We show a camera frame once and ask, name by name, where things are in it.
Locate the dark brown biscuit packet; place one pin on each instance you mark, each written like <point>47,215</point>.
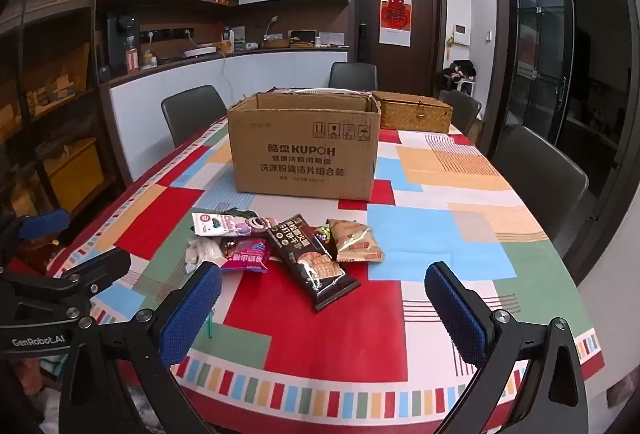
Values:
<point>310,264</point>

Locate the white berry print snack packet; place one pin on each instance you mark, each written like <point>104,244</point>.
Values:
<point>207,224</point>

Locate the grey dining chair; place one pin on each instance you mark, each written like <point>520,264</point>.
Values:
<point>462,111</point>
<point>352,75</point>
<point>540,174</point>
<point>192,114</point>

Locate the woven lidded box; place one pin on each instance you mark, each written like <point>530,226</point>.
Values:
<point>415,116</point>

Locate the black box in woven tray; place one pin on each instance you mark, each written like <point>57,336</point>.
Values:
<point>302,36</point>

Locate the magenta snack packet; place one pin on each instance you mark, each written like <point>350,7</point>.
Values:
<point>247,256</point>

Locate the brown cardboard box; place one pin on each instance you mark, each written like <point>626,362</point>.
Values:
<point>300,154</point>

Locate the yellow storage box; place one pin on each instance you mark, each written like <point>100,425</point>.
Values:
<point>75,174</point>

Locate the woven tray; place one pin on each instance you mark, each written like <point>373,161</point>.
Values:
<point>276,43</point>

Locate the white flat tray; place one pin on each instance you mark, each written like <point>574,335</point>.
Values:
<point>200,50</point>

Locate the black framed glass sliding door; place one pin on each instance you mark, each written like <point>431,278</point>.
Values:
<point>540,44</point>

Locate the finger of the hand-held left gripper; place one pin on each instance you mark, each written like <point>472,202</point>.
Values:
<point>97,271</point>
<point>45,221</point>

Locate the white stool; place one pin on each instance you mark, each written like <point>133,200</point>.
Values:
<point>465,86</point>

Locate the dark brown door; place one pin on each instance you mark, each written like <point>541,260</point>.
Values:
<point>420,14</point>

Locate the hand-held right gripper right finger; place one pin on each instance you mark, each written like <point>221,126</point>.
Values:
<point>457,316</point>

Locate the white intercom panel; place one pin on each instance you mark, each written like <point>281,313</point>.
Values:
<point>460,35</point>

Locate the gold candy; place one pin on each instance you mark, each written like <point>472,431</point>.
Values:
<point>229,245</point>

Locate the pink donut print snack packet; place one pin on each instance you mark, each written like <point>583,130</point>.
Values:
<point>255,222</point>

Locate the white snack wrapper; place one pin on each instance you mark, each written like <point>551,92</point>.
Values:
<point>202,253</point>

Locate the black coffee machine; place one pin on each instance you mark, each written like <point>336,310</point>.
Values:
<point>120,41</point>

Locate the red and white wall calendar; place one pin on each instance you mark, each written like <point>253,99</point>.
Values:
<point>395,16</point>

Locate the grey desk lamp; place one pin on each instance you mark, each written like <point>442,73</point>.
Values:
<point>272,26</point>

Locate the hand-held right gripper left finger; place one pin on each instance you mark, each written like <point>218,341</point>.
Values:
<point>192,314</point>

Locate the white counter cabinet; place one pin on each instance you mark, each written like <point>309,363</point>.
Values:
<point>200,74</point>

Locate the white plastic fruit basket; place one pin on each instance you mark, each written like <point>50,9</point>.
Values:
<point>325,90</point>

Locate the tan snack packet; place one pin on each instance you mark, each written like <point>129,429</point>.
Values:
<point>357,244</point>

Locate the small dark candy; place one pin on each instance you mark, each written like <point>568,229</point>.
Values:
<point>324,234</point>

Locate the dark clothes pile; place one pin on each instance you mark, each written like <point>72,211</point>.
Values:
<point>460,70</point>

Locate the colourful patchwork tablecloth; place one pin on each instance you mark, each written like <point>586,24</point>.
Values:
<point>310,354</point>

